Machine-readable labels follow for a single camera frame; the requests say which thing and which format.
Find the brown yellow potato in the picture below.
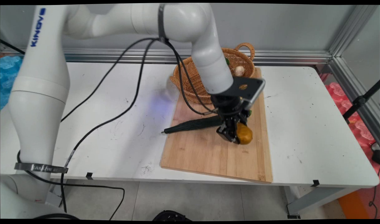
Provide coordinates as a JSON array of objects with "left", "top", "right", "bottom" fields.
[{"left": 236, "top": 122, "right": 253, "bottom": 145}]

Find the wicker basket with handles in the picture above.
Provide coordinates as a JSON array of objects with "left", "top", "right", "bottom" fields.
[{"left": 170, "top": 43, "right": 256, "bottom": 105}]

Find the thin black cable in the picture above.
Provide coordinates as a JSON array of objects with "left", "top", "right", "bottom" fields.
[{"left": 368, "top": 167, "right": 380, "bottom": 219}]

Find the blue foam mat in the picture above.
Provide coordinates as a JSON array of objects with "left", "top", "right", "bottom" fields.
[{"left": 0, "top": 55, "right": 24, "bottom": 109}]

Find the orange floor mat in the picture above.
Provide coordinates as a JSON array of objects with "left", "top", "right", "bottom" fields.
[{"left": 337, "top": 184, "right": 380, "bottom": 219}]

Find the aluminium frame post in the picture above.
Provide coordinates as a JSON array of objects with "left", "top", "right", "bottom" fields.
[{"left": 329, "top": 5, "right": 379, "bottom": 58}]

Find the black cable with white tag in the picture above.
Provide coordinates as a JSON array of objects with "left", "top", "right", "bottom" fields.
[{"left": 60, "top": 37, "right": 219, "bottom": 214}]

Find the grey printed velcro strap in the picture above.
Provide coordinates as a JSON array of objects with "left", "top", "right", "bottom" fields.
[{"left": 14, "top": 162, "right": 68, "bottom": 174}]

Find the aluminium frame rail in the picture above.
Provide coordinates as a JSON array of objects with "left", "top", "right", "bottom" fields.
[
  {"left": 0, "top": 47, "right": 333, "bottom": 65},
  {"left": 328, "top": 57, "right": 380, "bottom": 145}
]

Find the red foam mat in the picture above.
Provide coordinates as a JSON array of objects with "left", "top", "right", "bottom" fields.
[{"left": 320, "top": 73, "right": 380, "bottom": 175}]

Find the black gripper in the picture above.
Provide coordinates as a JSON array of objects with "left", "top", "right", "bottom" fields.
[{"left": 211, "top": 93, "right": 251, "bottom": 144}]

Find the grey table leg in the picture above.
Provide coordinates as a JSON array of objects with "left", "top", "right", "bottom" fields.
[
  {"left": 284, "top": 186, "right": 362, "bottom": 219},
  {"left": 46, "top": 179, "right": 68, "bottom": 208}
]

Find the black velcro strap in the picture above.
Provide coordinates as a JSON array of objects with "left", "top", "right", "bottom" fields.
[{"left": 157, "top": 3, "right": 169, "bottom": 43}]

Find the bamboo cutting board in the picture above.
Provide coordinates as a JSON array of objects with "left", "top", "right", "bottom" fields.
[{"left": 160, "top": 67, "right": 273, "bottom": 184}]

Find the black tripod stand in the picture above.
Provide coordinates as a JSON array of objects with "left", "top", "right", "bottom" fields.
[{"left": 342, "top": 80, "right": 380, "bottom": 124}]

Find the dark green cucumber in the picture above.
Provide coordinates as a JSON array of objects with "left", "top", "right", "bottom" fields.
[{"left": 161, "top": 109, "right": 252, "bottom": 134}]

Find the black power adapter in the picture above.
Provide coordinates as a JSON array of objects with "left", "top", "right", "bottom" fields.
[{"left": 371, "top": 142, "right": 380, "bottom": 165}]

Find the black round object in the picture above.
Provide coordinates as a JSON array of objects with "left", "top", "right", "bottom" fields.
[{"left": 152, "top": 210, "right": 193, "bottom": 221}]

